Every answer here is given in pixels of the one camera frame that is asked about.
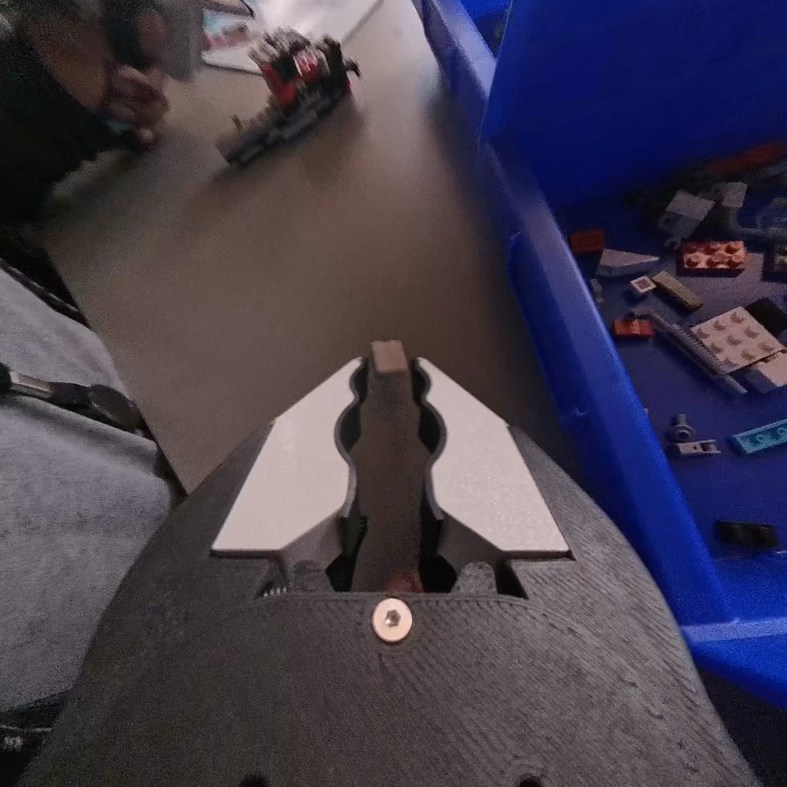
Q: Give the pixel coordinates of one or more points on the pile of mixed toy bricks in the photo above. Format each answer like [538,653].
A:
[725,344]

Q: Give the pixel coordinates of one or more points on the person's left hand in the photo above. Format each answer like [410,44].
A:
[138,101]

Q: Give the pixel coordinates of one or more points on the small grey slope brick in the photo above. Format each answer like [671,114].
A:
[388,356]

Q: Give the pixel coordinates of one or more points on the grey black toy brick truck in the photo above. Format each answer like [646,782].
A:
[295,80]

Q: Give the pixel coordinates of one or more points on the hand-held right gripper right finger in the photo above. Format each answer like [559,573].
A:
[492,492]

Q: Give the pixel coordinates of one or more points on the person's grey sweater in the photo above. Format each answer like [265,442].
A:
[61,522]

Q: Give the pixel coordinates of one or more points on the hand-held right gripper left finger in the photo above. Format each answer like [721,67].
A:
[289,486]

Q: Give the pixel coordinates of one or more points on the brick instruction booklet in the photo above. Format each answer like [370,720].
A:
[227,43]

